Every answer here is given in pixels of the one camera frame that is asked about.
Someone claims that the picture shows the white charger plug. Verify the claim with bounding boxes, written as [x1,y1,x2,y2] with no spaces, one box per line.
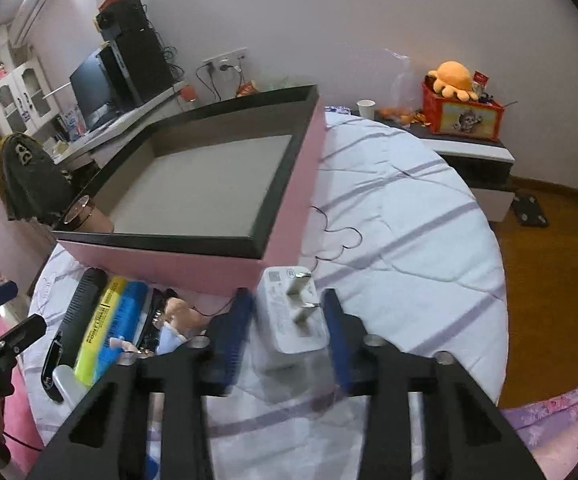
[256,266,330,376]

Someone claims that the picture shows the large black speaker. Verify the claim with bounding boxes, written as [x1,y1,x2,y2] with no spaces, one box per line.
[111,27,176,107]

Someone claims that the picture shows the black bathroom scale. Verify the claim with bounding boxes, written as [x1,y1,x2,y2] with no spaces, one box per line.
[513,190,550,229]

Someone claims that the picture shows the white air conditioner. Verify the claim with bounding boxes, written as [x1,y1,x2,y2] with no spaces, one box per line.
[9,0,62,47]

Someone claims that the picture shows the orange snack wrappers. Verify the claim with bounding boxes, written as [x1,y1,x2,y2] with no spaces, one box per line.
[380,107,432,129]

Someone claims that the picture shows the white glass-door cabinet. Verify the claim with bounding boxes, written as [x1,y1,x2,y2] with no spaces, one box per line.
[0,57,62,137]

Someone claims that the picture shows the thin black cable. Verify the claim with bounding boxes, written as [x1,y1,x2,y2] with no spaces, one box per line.
[189,205,364,319]

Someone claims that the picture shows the blue highlighter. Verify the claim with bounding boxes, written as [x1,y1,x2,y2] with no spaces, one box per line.
[91,281,150,386]

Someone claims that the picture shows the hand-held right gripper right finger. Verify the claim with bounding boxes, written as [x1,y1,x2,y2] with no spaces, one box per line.
[320,288,550,480]

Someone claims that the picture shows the white striped quilt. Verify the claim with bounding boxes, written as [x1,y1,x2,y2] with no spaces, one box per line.
[29,110,510,480]

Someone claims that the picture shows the yellow highlighter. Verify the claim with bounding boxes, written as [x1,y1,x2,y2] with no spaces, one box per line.
[74,276,128,389]

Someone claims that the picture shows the pink storage box black rim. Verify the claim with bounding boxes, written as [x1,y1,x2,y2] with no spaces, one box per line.
[51,85,326,299]

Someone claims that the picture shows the pink pig figurine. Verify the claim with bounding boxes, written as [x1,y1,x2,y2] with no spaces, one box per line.
[109,296,208,361]

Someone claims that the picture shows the red tin box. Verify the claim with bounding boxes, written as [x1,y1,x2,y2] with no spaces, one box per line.
[421,80,506,142]

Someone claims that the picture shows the white wall outlet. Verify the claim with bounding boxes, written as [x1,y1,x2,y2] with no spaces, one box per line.
[203,48,248,74]

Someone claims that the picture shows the black hair accessory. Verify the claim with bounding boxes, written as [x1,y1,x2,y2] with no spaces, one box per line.
[139,287,182,356]

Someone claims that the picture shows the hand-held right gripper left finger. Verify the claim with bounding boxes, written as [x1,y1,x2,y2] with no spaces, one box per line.
[26,287,257,480]

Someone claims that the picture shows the black remote control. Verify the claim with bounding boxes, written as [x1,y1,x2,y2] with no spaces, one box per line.
[63,268,108,357]

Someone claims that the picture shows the brown cylindrical cup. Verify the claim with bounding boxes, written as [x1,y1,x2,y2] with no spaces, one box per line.
[64,195,114,234]

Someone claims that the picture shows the white desk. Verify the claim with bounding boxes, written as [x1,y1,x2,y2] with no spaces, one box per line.
[51,80,188,167]

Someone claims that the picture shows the small black speaker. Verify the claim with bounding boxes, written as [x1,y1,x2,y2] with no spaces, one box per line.
[95,0,150,41]

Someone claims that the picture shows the clear plastic bag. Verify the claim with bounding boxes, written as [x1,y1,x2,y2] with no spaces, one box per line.
[383,48,416,112]

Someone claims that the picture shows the purple floral blanket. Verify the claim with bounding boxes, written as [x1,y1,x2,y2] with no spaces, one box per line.
[499,379,578,480]

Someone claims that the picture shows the orange octopus plush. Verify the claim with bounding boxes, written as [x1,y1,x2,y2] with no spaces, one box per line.
[428,61,481,101]

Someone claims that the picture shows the black computer monitor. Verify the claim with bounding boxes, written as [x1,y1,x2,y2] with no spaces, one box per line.
[69,50,120,131]

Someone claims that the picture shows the white and black low cabinet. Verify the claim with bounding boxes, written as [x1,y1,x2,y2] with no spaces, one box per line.
[374,110,516,224]

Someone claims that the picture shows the black plastic object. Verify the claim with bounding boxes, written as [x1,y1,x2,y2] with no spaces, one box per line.
[41,332,78,404]

